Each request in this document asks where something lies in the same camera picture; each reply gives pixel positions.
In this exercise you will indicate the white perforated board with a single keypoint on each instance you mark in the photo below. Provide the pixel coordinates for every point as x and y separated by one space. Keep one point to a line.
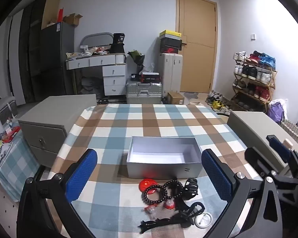
3 213

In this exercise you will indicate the light blue plaid cloth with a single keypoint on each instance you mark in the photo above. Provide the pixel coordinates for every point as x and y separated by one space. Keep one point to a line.
15 166

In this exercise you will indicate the rows of sneakers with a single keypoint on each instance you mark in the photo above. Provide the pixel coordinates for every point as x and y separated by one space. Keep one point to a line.
253 72

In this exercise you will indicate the dark wardrobe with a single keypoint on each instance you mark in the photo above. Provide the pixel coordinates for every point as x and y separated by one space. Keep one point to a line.
29 42

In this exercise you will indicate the grey plain cabinet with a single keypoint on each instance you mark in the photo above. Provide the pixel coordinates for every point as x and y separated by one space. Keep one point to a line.
250 126

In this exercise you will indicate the small black box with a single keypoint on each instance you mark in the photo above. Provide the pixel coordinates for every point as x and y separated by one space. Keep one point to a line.
134 76

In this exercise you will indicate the large flat cardboard sheet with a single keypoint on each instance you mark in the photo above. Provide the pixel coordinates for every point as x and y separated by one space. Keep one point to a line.
51 10

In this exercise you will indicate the black wrapped flower bouquet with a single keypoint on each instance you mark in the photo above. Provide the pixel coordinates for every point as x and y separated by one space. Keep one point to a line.
136 57

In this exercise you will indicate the purple bag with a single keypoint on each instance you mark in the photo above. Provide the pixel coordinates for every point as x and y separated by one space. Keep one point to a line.
275 111

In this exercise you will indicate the pile of desk clutter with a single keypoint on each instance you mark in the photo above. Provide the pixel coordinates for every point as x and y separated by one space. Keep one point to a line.
89 50

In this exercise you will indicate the long black hair clip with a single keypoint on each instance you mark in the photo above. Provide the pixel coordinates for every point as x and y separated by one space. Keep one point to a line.
159 222

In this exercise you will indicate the grey storage bag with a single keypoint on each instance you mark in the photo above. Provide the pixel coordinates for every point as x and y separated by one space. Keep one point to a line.
7 107

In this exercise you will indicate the brown cardboard box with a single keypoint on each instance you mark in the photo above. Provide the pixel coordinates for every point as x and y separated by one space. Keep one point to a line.
175 98

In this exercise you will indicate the grey arched frame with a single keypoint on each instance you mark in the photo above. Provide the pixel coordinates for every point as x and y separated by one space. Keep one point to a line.
96 36

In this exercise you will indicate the open cardboard box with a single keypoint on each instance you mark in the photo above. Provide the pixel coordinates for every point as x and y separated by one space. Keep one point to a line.
72 19

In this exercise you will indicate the silver grey box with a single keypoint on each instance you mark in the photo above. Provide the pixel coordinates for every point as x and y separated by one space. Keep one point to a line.
164 171

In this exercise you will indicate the dark grey refrigerator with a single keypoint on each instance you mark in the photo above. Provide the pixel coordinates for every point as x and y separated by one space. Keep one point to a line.
54 59

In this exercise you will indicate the wicker basket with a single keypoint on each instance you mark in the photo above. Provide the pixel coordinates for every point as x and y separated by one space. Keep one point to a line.
295 129

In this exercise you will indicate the grey drawer cabinet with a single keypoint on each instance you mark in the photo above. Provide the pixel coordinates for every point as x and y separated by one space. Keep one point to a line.
47 133

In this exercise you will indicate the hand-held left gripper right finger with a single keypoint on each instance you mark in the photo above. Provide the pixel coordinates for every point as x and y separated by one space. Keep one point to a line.
216 176

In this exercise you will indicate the plaid tablecloth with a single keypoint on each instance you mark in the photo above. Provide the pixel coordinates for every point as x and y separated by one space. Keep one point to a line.
151 124

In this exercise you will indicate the black bag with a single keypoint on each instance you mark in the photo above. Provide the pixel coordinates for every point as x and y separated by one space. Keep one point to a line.
117 48

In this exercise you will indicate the tan wooden door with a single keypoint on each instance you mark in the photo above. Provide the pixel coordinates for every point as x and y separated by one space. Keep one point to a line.
198 29

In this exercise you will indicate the black and red shoe box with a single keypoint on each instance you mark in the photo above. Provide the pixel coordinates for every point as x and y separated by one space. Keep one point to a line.
170 49

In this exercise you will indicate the small clear red trinket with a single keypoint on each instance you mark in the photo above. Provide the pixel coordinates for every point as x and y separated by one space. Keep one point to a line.
150 208

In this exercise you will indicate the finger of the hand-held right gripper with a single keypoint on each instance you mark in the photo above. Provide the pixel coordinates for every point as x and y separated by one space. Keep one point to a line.
257 160
278 146

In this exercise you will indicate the wooden shoe rack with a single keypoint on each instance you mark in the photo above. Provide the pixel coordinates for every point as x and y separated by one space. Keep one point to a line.
273 79

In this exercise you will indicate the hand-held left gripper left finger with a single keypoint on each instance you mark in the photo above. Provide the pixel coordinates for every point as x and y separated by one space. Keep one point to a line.
82 176

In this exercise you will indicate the small red box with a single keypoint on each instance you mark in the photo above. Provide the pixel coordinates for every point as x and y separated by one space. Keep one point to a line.
60 14

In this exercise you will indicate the small beige item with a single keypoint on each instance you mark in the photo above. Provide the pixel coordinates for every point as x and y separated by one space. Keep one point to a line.
288 143

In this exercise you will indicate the silver suitcase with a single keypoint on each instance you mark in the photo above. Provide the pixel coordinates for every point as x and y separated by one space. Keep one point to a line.
144 89

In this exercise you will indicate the white desk with drawers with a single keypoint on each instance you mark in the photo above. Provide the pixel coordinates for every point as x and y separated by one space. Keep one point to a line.
99 60

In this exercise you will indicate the colourful small clutter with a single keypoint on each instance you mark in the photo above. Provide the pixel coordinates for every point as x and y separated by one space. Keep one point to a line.
5 136

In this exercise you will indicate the black claw hair clip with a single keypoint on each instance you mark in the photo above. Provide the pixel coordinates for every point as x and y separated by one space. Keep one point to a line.
190 191

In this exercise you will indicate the white upright suitcase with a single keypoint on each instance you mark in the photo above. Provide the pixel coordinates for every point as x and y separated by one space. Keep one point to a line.
170 72

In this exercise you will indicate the black printed box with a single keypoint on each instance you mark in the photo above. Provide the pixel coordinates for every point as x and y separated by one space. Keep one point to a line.
118 38

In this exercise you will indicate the pile of mixed shoes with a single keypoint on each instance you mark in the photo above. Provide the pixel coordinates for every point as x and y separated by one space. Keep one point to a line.
217 103

